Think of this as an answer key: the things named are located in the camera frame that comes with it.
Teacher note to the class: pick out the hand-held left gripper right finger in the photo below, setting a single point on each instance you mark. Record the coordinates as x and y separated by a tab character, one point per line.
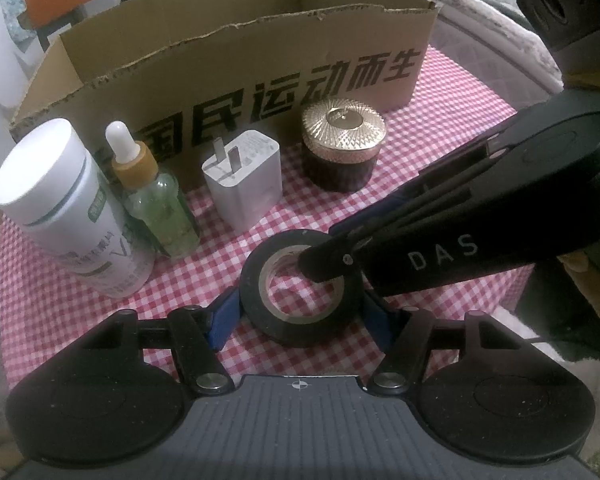
377	320

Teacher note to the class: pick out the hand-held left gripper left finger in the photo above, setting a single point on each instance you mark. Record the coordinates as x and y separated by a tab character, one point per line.
225	317

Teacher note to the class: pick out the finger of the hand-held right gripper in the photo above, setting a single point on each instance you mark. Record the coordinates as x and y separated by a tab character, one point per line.
325	260
430	185

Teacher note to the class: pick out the black electrical tape roll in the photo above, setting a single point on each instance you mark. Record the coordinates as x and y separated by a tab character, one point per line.
300	332

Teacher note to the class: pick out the dark jar with gold lid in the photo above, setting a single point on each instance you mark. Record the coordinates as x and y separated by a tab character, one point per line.
340	170

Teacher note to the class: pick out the green dropper bottle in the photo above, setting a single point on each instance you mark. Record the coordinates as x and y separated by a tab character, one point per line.
165	215

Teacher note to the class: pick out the white supplement bottle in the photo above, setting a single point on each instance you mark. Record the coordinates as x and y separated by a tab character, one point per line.
45	175

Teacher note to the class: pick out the brown cardboard box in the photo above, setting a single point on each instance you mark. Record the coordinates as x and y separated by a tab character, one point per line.
180	70

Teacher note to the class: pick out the white charger plug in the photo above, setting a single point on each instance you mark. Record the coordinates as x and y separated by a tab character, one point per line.
252	185

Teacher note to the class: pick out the red checkered tablecloth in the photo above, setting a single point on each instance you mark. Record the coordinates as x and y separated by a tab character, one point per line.
80	320

